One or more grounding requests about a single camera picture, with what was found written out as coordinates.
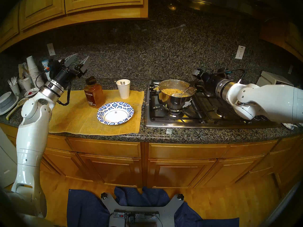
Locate bundle of stirrers and utensils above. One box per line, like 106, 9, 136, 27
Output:
18, 62, 31, 79

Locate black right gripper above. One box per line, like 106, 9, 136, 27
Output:
189, 69, 222, 95

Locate dark blue blanket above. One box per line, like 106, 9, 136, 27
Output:
67, 186, 239, 227

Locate wooden spoon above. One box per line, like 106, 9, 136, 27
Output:
6, 97, 29, 121

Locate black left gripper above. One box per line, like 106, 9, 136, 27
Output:
55, 53, 90, 86

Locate amber cinnamon bottle black cap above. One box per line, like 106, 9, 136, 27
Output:
84, 76, 106, 109

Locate stack of white paper cups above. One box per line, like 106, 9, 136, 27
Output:
26, 56, 45, 88

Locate wide wooden wall cabinets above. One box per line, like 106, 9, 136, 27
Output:
0, 0, 149, 53

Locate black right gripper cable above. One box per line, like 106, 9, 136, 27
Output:
226, 68, 246, 84

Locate blue white carton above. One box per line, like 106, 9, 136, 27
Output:
42, 60, 51, 80

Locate wooden base cabinets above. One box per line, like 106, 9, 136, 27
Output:
0, 122, 303, 196

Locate blue patterned paper bowl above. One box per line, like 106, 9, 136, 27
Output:
97, 101, 135, 125

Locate metal serving spoon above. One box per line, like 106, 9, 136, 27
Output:
172, 85, 193, 97

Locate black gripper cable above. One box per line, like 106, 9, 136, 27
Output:
226, 68, 246, 84
57, 77, 72, 106

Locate grey bowl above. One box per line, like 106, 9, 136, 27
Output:
0, 92, 14, 109

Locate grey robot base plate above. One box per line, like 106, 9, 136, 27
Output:
101, 193, 184, 227

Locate yellow cloth mat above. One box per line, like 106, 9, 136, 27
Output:
49, 89, 145, 136

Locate white paper cup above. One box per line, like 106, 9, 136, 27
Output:
10, 83, 21, 96
19, 77, 32, 91
116, 79, 131, 99

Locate stainless steel pot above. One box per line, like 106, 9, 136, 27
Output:
149, 79, 197, 112

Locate white countertop appliance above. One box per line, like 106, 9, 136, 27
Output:
256, 71, 295, 87

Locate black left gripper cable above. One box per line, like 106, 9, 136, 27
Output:
57, 77, 72, 106

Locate steel gas cooktop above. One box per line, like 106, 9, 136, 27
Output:
144, 79, 283, 129

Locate small white plate red scrap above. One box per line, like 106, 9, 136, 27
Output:
24, 87, 40, 97

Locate large cooked oatmeal batch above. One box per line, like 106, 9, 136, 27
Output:
161, 88, 190, 97

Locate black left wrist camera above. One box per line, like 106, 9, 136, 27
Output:
47, 60, 61, 80

